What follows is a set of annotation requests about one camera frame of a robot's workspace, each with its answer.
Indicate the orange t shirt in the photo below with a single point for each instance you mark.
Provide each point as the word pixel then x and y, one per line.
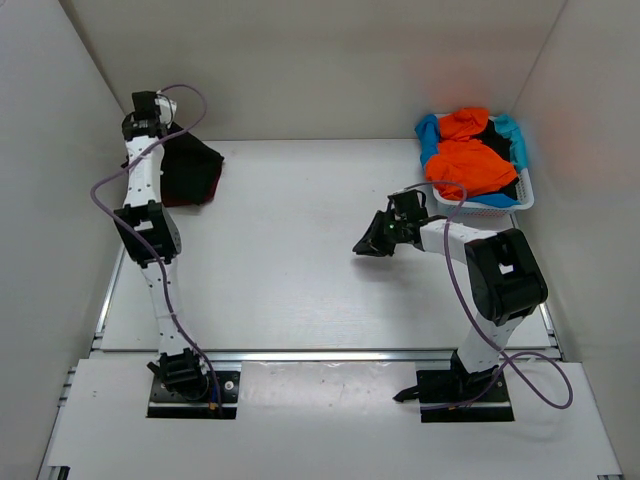
pixel 457 164

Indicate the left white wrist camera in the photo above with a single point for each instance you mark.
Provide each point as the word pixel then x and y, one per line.
pixel 167 108

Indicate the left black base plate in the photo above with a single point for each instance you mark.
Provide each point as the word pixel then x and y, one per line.
pixel 201 404

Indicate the black t shirt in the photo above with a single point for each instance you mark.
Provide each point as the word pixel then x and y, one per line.
pixel 500 146
pixel 190 172

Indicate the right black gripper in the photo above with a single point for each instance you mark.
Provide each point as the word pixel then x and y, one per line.
pixel 374 244

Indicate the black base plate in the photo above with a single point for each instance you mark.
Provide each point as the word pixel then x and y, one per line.
pixel 445 397
pixel 201 404

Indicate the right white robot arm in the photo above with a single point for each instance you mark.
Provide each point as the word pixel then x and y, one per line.
pixel 505 280

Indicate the blue t shirt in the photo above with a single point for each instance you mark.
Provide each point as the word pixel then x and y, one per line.
pixel 515 140

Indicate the dark red t shirt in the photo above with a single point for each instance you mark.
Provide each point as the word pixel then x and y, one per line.
pixel 144 182

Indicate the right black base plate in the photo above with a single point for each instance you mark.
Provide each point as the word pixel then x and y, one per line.
pixel 445 397

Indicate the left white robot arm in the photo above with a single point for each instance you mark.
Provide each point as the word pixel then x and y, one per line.
pixel 152 241

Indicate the white plastic laundry basket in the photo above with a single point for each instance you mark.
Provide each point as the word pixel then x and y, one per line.
pixel 500 205

